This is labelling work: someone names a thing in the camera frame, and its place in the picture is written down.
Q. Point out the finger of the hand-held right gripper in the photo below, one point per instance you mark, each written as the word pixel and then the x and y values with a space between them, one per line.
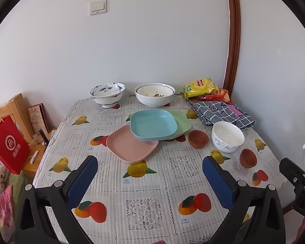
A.
pixel 292 170

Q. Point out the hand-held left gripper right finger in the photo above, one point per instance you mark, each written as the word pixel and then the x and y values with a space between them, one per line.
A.
pixel 216 180

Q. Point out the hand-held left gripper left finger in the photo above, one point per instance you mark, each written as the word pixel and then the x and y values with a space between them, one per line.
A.
pixel 84 180

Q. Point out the small brown bowl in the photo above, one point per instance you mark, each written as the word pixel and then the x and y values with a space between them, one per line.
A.
pixel 198 139
pixel 247 158

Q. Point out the white bowl grey swirl pattern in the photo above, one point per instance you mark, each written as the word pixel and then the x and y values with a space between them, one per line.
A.
pixel 227 135

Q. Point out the pink square plate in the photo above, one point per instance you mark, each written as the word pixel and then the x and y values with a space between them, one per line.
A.
pixel 127 148

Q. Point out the light green square plate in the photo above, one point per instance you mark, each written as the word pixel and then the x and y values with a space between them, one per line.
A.
pixel 183 125

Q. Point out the light blue square plate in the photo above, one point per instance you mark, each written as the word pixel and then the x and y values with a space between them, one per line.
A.
pixel 152 125

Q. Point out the small white tube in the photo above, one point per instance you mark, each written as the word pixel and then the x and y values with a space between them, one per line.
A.
pixel 33 157

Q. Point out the small black stick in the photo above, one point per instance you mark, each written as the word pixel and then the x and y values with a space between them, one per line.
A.
pixel 42 135

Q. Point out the green bed sheet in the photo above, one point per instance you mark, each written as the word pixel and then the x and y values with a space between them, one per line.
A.
pixel 21 185

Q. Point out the fruit print tablecloth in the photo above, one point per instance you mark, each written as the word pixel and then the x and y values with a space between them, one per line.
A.
pixel 147 190

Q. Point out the grey checkered folded cloth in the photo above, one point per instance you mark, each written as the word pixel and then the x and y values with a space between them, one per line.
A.
pixel 218 112

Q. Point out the brown patterned book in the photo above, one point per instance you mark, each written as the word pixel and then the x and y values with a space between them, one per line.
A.
pixel 38 118

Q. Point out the red paper bag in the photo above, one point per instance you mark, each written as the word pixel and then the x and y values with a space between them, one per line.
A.
pixel 10 148

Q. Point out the red chip bag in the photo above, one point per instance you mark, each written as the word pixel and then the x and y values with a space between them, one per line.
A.
pixel 218 95

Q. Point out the pink floral cloth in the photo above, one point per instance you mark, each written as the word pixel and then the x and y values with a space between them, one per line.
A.
pixel 5 213

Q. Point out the blue patterned white bowl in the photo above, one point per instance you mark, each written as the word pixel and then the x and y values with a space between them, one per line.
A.
pixel 106 97

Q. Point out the yellow chip bag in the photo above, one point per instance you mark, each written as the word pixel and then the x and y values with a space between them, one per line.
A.
pixel 199 87

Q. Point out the wooden chair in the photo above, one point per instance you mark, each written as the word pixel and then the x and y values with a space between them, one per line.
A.
pixel 18 106

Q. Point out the large white bowl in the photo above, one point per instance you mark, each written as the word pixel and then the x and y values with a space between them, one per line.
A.
pixel 155 102

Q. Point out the white bowl painted inside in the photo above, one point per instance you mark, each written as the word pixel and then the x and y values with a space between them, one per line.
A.
pixel 152 92

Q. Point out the brown wooden door frame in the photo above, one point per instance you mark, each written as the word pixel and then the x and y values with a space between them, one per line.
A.
pixel 232 43

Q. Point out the white wall light switch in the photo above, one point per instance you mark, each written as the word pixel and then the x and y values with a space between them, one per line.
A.
pixel 97 7

